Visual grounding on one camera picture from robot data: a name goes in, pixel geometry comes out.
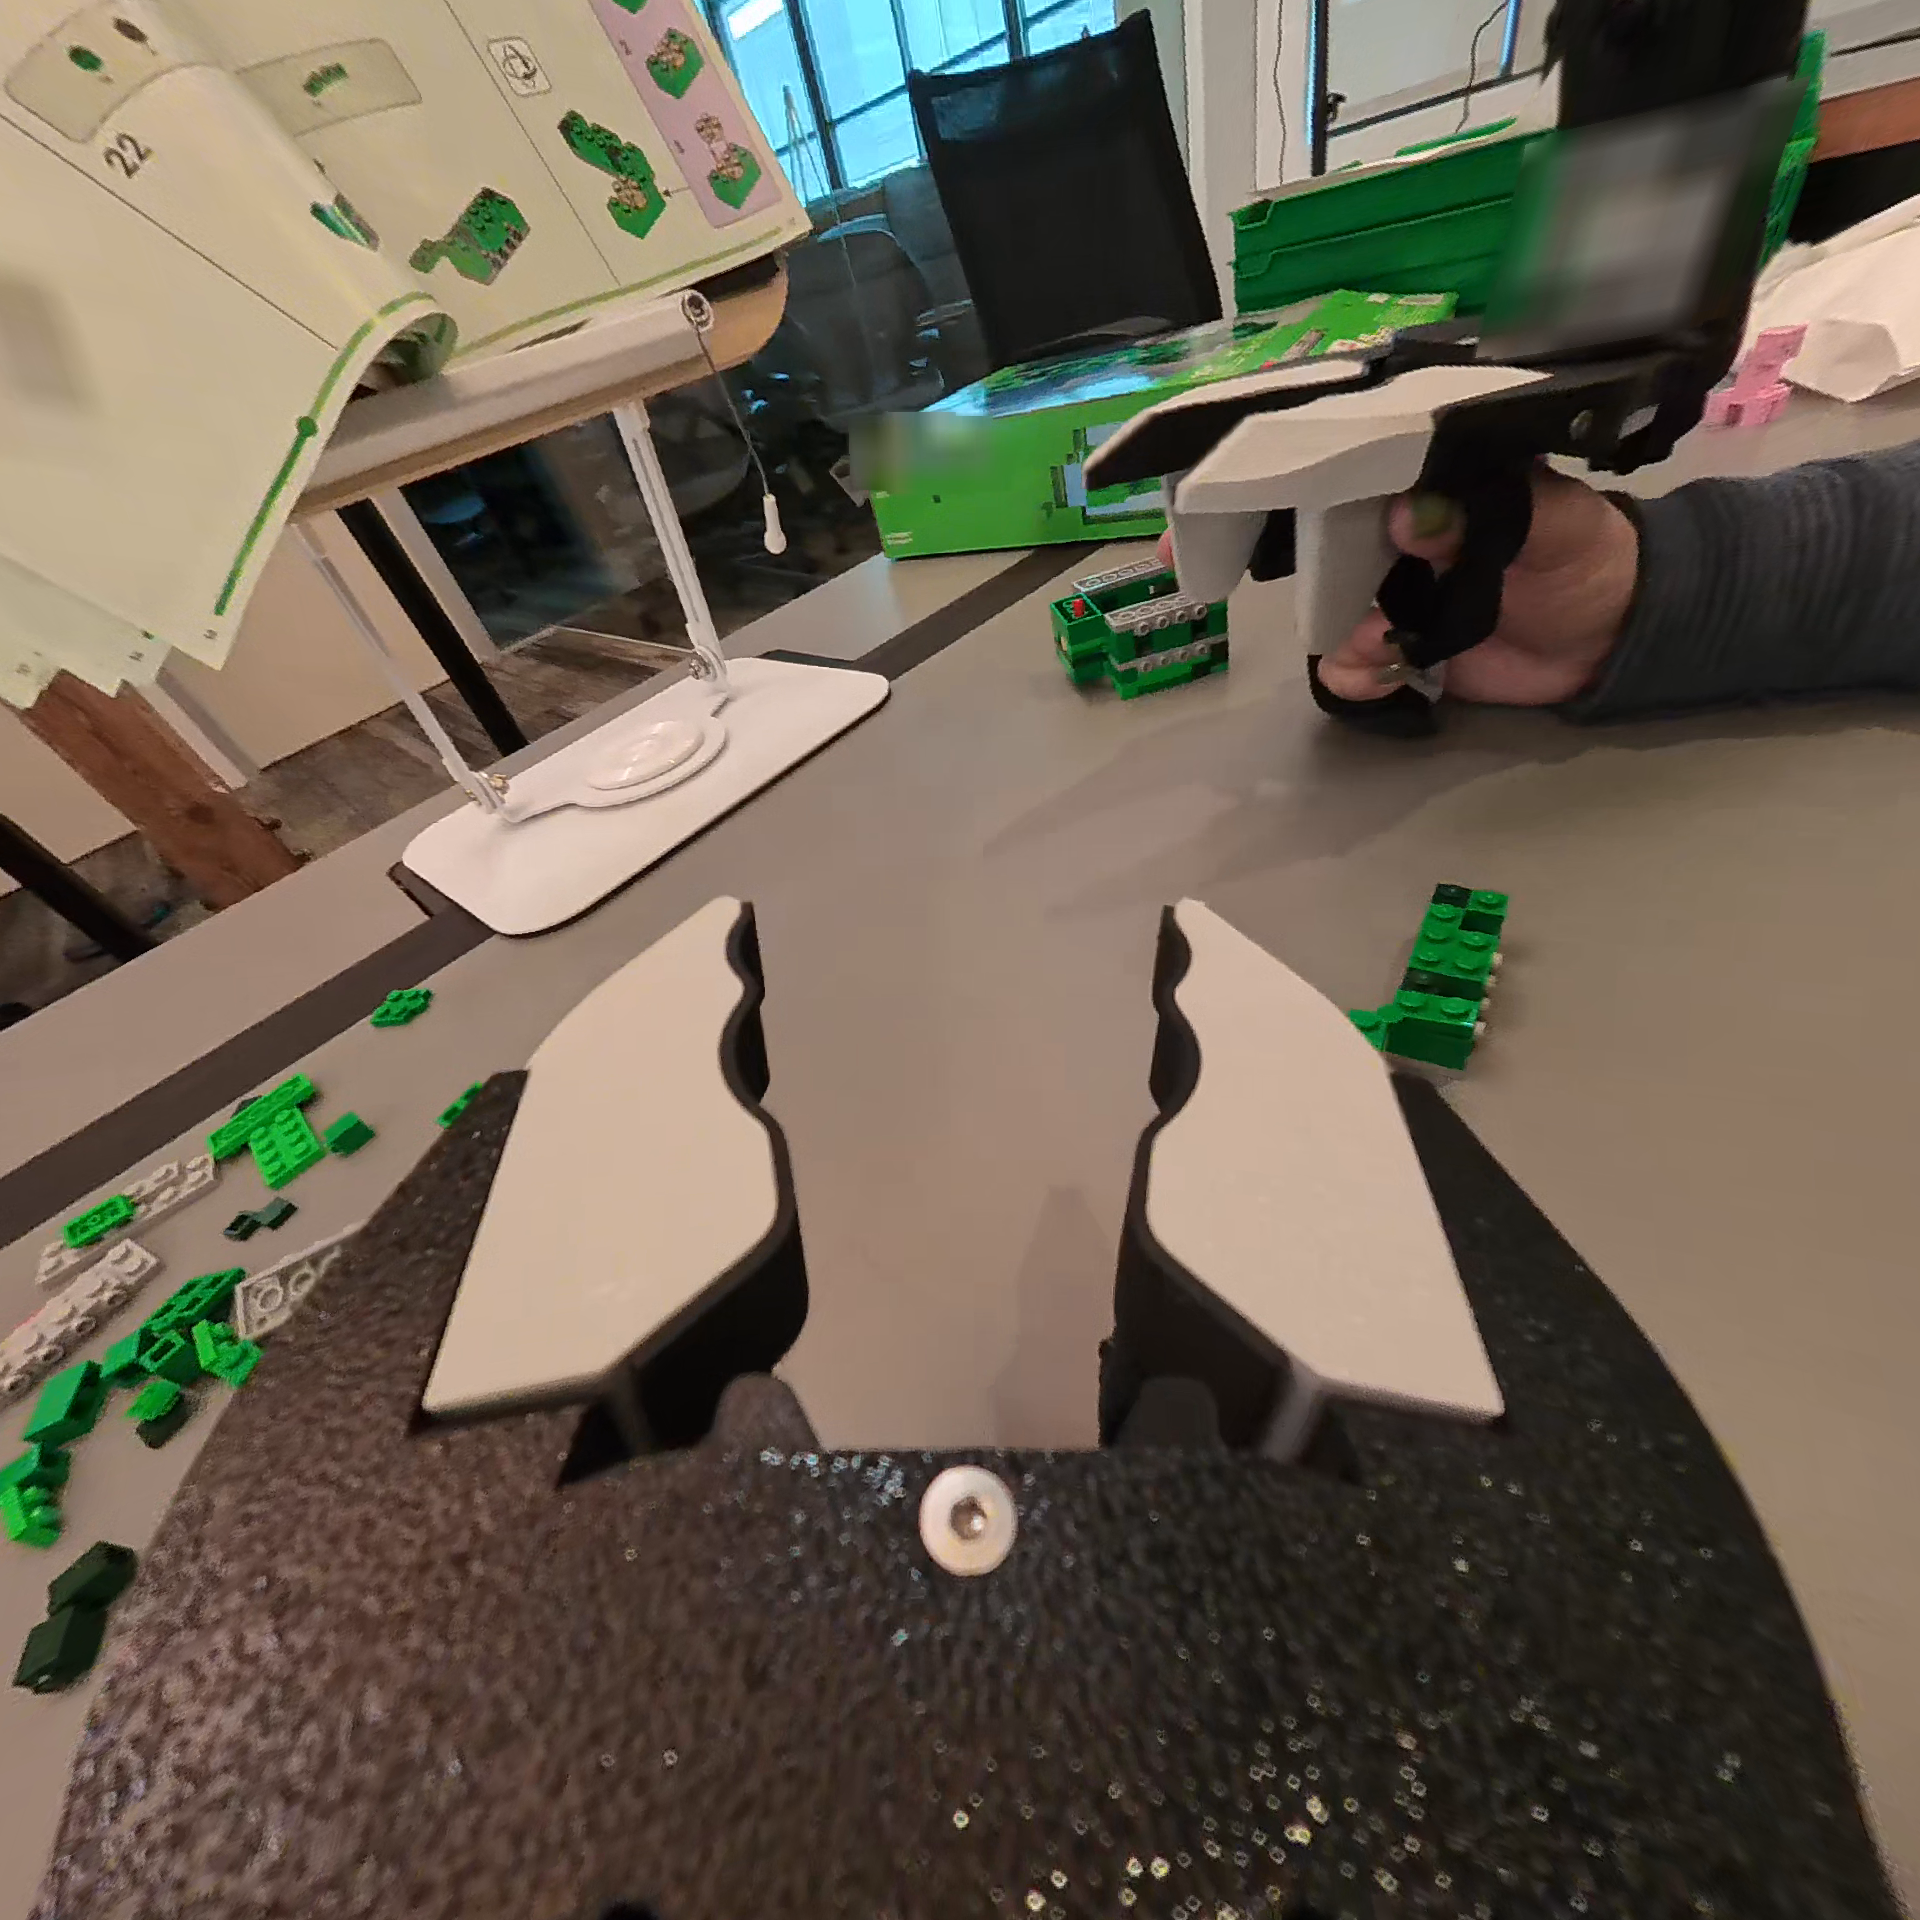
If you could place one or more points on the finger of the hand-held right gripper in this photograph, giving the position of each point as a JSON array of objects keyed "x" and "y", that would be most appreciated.
[
  {"x": 1293, "y": 455},
  {"x": 1306, "y": 384}
]

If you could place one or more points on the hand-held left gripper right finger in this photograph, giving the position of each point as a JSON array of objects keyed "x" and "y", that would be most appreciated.
[{"x": 1306, "y": 1200}]

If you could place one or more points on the white book stand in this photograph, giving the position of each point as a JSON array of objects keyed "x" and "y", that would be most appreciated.
[{"x": 662, "y": 809}]

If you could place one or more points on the pile of loose bricks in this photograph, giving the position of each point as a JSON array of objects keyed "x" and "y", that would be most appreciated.
[{"x": 277, "y": 1138}]

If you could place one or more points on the green cardboard box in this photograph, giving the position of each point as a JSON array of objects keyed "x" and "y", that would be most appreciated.
[{"x": 990, "y": 527}]

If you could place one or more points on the white paper sheet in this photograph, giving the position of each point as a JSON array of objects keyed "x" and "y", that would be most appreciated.
[{"x": 1864, "y": 316}]

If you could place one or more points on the green and grey brick structure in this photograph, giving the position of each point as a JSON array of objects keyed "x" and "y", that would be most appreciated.
[{"x": 1154, "y": 662}]

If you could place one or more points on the small green brick assembly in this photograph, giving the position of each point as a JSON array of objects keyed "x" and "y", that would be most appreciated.
[{"x": 1439, "y": 1017}]

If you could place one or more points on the black office chair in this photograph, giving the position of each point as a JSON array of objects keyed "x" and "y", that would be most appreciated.
[{"x": 1068, "y": 211}]

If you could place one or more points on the pink brick figure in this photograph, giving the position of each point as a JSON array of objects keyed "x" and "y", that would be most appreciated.
[{"x": 1764, "y": 377}]

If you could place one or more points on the black table leg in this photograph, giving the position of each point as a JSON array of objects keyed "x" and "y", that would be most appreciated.
[{"x": 446, "y": 645}]

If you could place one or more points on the person's right hand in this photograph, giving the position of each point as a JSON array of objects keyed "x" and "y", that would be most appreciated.
[{"x": 1568, "y": 601}]

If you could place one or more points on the window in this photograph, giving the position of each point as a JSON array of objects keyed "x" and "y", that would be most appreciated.
[{"x": 872, "y": 76}]

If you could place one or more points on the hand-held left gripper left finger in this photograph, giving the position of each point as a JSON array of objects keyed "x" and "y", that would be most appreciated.
[{"x": 633, "y": 1169}]

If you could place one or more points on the person's right forearm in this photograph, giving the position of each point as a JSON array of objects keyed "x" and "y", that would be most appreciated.
[{"x": 1768, "y": 583}]

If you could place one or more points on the stack of green trays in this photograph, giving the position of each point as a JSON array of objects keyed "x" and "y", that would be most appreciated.
[{"x": 1352, "y": 240}]

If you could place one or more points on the grey desk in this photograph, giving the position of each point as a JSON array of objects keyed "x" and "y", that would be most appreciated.
[{"x": 975, "y": 809}]

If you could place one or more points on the wooden beam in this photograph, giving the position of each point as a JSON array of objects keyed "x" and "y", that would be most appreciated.
[{"x": 152, "y": 781}]

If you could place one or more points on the building instruction booklet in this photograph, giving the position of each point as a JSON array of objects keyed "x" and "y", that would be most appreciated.
[{"x": 229, "y": 298}]

